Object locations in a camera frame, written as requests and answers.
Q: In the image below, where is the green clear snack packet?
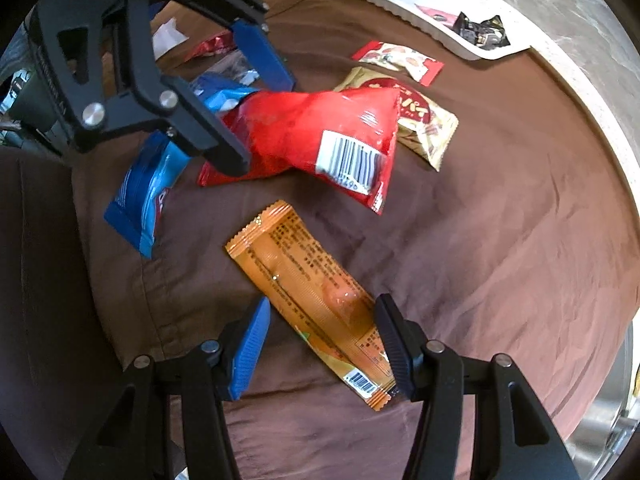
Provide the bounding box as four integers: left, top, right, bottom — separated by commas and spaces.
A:
207, 50, 259, 86

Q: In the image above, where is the orange snack bar packet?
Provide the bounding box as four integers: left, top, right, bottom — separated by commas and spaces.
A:
226, 200, 396, 412

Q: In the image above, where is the dark blue snack packet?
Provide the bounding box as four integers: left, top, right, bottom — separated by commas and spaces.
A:
104, 73, 255, 259

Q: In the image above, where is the large red snack bag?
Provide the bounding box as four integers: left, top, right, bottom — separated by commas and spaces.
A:
222, 88, 400, 214

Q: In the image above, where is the pink snack packet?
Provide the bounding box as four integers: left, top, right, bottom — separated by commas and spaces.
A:
416, 4, 459, 29

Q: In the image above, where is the black gold snack packet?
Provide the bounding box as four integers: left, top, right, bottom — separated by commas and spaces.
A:
452, 12, 511, 50

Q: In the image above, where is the small red wrapper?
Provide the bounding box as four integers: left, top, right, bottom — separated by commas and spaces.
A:
184, 30, 236, 62

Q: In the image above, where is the white crumpled wrapper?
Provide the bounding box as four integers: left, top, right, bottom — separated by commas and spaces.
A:
152, 18, 189, 60

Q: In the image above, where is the red white fruit snack packet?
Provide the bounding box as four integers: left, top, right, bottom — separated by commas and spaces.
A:
352, 41, 444, 87

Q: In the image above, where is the beige red snack packet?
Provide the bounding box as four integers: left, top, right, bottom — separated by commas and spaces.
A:
334, 67, 459, 171

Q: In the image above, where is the white plastic tray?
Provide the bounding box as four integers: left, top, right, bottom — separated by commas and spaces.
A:
366, 0, 530, 61

